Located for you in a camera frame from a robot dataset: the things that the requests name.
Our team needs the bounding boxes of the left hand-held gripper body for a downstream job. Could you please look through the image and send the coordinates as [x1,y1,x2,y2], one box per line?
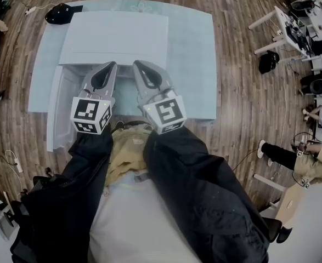
[70,93,116,134]

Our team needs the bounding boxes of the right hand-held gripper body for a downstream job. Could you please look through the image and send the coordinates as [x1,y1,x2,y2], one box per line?
[137,88,188,134]

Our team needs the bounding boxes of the white microwave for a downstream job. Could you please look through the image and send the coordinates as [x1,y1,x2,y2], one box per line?
[46,11,169,152]

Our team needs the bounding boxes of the person's right forearm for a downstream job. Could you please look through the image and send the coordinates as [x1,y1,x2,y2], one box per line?
[143,124,249,208]

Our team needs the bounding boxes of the person's left forearm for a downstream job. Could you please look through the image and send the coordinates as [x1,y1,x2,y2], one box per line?
[59,124,115,199]

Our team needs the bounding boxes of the person's yellow trousers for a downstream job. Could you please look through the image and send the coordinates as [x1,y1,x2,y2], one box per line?
[105,127,151,186]

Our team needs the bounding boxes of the black bag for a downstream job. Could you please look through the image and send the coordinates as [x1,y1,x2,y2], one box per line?
[258,50,281,76]

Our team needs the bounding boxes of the person's white shirt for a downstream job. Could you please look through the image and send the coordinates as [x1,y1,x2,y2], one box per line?
[88,171,201,263]

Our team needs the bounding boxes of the black office chair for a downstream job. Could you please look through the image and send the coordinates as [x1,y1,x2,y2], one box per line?
[298,66,322,98]
[259,209,293,244]
[1,190,45,232]

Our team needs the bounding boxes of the white desk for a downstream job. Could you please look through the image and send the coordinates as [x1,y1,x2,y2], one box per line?
[247,5,322,66]

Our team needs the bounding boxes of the black electronic equipment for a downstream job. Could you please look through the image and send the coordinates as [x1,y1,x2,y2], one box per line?
[285,22,313,52]

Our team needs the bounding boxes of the white table frame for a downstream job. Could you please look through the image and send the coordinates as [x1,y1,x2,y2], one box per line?
[253,173,287,211]

